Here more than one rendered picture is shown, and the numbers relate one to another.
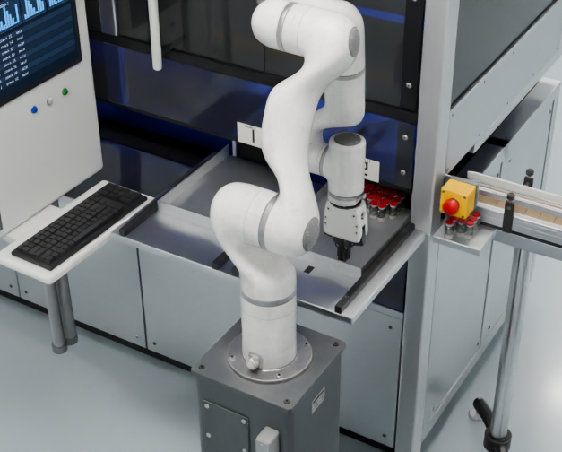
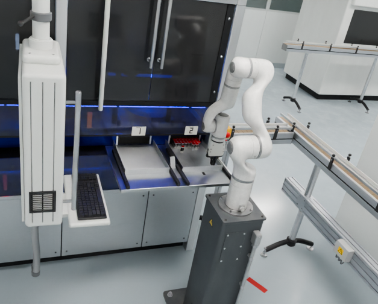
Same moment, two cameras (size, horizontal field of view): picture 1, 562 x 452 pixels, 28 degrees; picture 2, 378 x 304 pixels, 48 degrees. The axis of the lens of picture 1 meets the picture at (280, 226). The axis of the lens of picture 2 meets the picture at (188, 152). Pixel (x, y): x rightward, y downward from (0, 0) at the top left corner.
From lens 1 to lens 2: 2.12 m
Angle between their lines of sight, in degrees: 48
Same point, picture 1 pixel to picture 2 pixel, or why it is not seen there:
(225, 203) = (243, 144)
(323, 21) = (266, 62)
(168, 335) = (76, 243)
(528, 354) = not seen: hidden behind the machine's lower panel
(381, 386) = (185, 218)
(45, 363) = (8, 290)
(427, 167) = not seen: hidden behind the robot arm
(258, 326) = (247, 192)
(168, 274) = not seen: hidden behind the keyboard
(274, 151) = (258, 117)
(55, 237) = (90, 204)
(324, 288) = (217, 177)
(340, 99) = (234, 96)
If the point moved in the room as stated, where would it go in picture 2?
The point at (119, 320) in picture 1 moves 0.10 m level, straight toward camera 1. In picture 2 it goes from (44, 249) to (56, 256)
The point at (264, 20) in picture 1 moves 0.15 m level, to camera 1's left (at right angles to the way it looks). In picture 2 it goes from (245, 66) to (227, 70)
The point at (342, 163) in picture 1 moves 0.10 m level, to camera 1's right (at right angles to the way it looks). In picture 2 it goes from (226, 123) to (236, 120)
